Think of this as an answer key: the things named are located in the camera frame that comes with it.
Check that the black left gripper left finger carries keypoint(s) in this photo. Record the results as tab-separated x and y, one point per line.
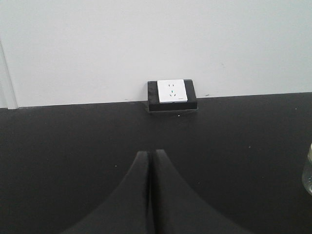
125	210

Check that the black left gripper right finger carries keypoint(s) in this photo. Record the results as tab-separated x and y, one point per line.
177	208

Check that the glass jar with beige lid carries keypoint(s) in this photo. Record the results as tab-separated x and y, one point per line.
307	172

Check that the white power socket black box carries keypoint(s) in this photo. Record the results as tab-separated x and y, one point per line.
171	95

